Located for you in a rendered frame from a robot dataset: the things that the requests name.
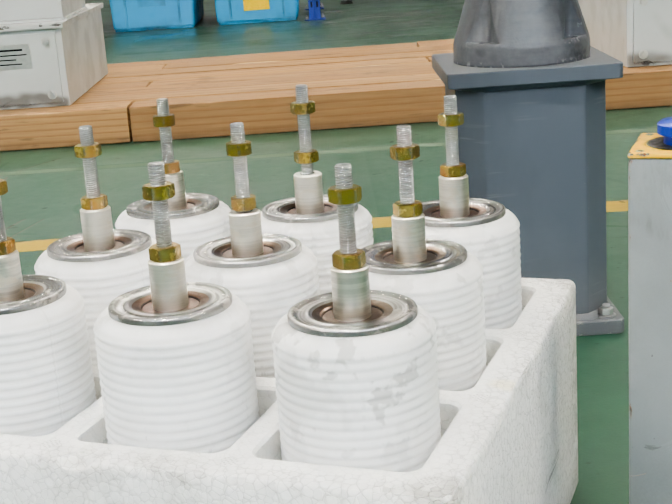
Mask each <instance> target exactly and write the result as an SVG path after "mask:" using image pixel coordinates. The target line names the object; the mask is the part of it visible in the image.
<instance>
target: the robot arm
mask: <svg viewBox="0 0 672 504"><path fill-rule="evenodd" d="M453 53H454V63H455V64H458V65H461V66H468V67H480V68H519V67H536V66H548V65H557V64H564V63H571V62H576V61H580V60H584V59H587V58H589V57H590V56H591V52H590V35H589V32H588V29H587V26H586V23H585V20H584V17H583V14H582V11H581V8H580V5H579V2H578V0H465V2H464V6H463V9H462V13H461V17H460V20H459V24H458V28H457V31H456V35H455V39H454V44H453Z"/></svg>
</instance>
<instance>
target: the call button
mask: <svg viewBox="0 0 672 504"><path fill-rule="evenodd" d="M657 134H659V135H661V136H663V143H664V144H666V145H670V146H672V117H666V118H663V119H661V120H660V121H659V122H658V123H657Z"/></svg>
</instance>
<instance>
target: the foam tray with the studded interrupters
mask: <svg viewBox="0 0 672 504"><path fill-rule="evenodd" d="M521 290H522V292H521V296H522V301H521V303H522V313H521V314H520V316H519V317H518V319H517V320H516V322H515V324H514V325H513V327H510V328H507V329H485V334H486V337H485V341H486V347H485V348H486V366H487V367H486V369H485V371H484V372H483V374H482V375H481V377H480V378H479V380H478V382H477V383H476V385H475V386H474V388H472V389H469V390H465V391H445V390H439V401H440V403H439V407H440V414H439V415H440V426H441V432H440V433H441V439H440V441H439V443H438V444H437V446H436V447H435V449H434V450H433V452H432V453H431V455H430V457H429V458H428V460H427V461H426V463H425V464H424V466H423V467H422V468H421V469H418V470H416V471H411V472H394V471H384V470H373V469H363V468H353V467H342V466H332V465H321V464H311V463H301V462H290V461H282V457H281V452H282V451H281V442H280V431H279V421H278V417H279V415H278V405H277V395H276V385H275V380H276V379H275V378H265V377H255V379H256V383H257V384H256V388H257V398H258V407H259V412H258V413H259V417H260V418H259V419H258V420H257V421H256V422H255V423H254V424H253V425H252V426H251V427H250V428H249V429H248V430H247V431H246V432H245V433H244V434H243V435H242V436H241V437H240V438H239V439H238V440H237V441H236V442H235V443H234V444H233V445H232V446H231V447H230V448H228V449H226V450H224V451H221V452H217V453H197V452H186V451H176V450H165V449H155V448H145V447H134V446H124V445H113V444H108V443H107V442H108V439H107V436H106V433H107V431H106V428H105V424H106V422H105V420H104V415H105V414H104V411H103V406H104V405H103V403H102V394H101V386H100V377H99V369H98V365H92V368H93V370H92V372H93V376H94V378H93V380H94V384H95V386H94V388H95V392H96V394H95V396H96V400H97V401H95V402H94V403H93V404H91V405H90V406H89V407H87V408H86V409H85V410H83V411H82V412H81V413H79V414H78V415H77V416H75V417H74V418H73V419H71V420H70V421H69V422H67V423H66V424H65V425H63V426H62V427H61V428H59V429H58V430H57V431H55V432H53V433H51V434H47V435H43V436H36V437H31V436H20V435H10V434H0V504H570V503H571V500H572V498H573V495H574V492H575V490H576V487H577V484H578V423H577V353H576V286H575V283H574V282H573V281H571V280H567V279H542V278H521Z"/></svg>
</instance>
